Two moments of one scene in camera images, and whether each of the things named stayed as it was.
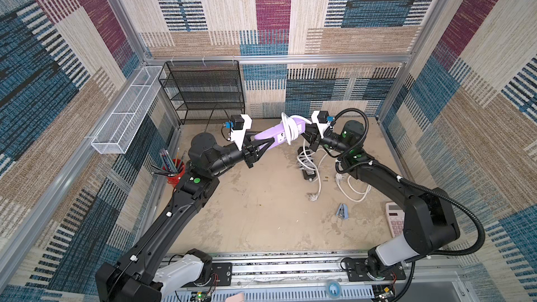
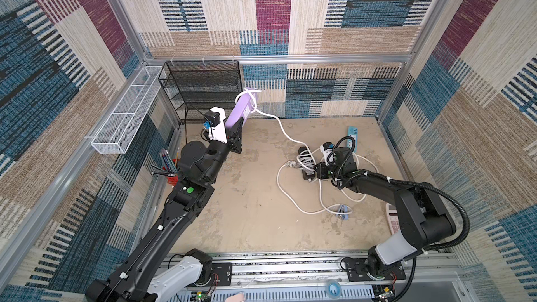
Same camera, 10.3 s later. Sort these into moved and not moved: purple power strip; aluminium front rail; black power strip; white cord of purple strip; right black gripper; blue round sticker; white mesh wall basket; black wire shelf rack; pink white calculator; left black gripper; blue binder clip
Moved: right black gripper; left black gripper; purple power strip; white cord of purple strip
Not moved: black wire shelf rack; blue binder clip; black power strip; aluminium front rail; pink white calculator; white mesh wall basket; blue round sticker
